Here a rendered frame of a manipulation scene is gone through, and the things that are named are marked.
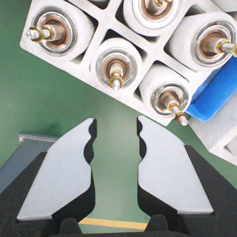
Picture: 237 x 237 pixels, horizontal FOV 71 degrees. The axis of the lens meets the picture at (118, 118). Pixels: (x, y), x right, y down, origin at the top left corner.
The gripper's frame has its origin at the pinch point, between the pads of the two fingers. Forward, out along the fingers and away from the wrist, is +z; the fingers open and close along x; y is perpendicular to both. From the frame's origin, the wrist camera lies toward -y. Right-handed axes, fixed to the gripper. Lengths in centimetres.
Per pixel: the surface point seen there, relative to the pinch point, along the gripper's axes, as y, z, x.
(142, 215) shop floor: 87, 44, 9
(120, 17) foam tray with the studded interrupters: -8.6, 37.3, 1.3
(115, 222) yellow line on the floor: 92, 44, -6
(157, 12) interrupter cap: -8.1, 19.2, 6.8
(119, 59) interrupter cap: -1.3, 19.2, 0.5
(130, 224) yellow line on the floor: 95, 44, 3
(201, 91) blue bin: 15, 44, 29
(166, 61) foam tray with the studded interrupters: 0.7, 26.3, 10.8
